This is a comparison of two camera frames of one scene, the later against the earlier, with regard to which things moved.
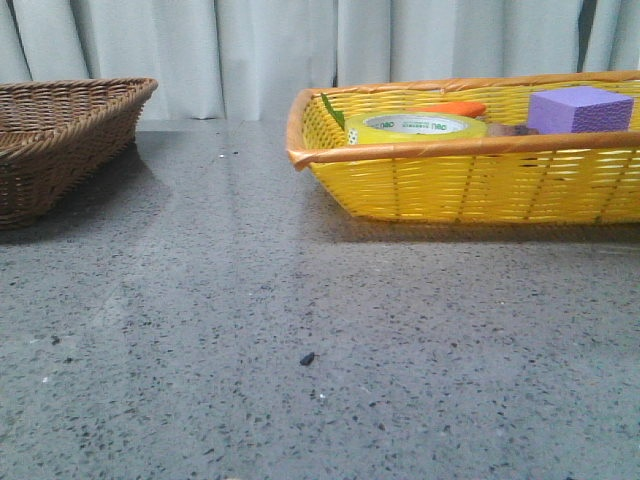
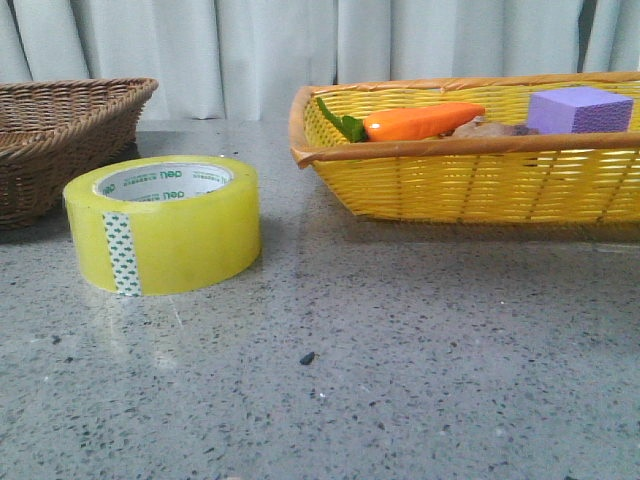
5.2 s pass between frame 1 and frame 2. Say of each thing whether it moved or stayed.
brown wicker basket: stayed
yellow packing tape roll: moved
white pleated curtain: stayed
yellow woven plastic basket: stayed
